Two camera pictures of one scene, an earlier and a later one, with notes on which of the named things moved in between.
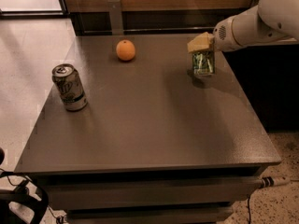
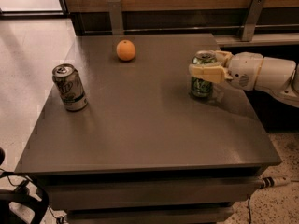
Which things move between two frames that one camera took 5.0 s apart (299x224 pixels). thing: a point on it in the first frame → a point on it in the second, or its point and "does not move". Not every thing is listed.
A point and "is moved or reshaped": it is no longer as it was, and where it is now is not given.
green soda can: [204, 63] is moved or reshaped
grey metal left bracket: [115, 11] does not move
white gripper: [221, 37] → [244, 69]
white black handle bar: [270, 181] does not move
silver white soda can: [70, 87] does not move
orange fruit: [125, 49] does not move
